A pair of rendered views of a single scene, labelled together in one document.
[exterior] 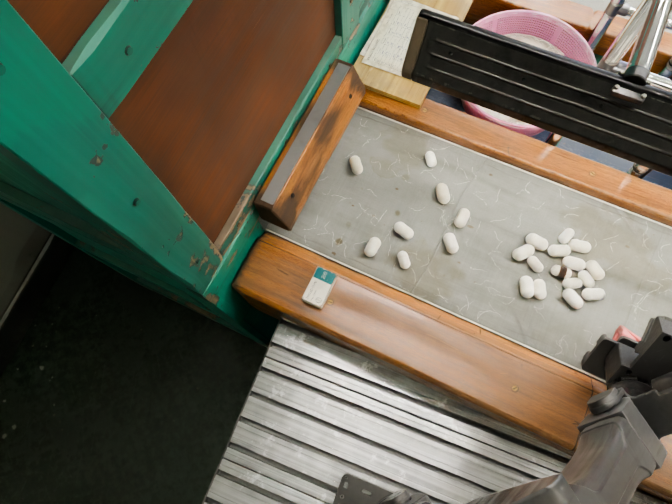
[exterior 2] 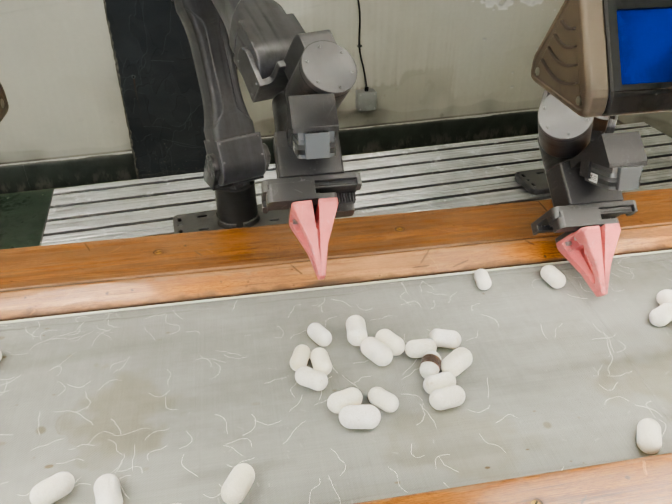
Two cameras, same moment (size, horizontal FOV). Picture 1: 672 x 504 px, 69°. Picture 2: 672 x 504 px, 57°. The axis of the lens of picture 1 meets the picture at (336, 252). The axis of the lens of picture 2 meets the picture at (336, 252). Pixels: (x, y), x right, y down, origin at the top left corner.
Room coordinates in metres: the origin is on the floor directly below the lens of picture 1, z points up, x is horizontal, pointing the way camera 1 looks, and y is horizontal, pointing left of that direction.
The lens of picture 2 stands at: (0.27, -1.03, 1.19)
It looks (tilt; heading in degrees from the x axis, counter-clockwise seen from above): 34 degrees down; 137
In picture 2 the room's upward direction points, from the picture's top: straight up
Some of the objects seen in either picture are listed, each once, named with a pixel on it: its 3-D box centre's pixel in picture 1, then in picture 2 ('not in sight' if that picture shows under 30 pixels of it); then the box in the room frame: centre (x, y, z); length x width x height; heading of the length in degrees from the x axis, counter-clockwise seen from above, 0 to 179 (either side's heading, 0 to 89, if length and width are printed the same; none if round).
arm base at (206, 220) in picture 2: not in sight; (236, 201); (-0.45, -0.56, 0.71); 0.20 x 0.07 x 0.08; 62
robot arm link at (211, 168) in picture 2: not in sight; (236, 165); (-0.44, -0.56, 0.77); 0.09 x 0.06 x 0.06; 77
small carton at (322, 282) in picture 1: (319, 287); not in sight; (0.20, 0.03, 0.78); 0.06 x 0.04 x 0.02; 147
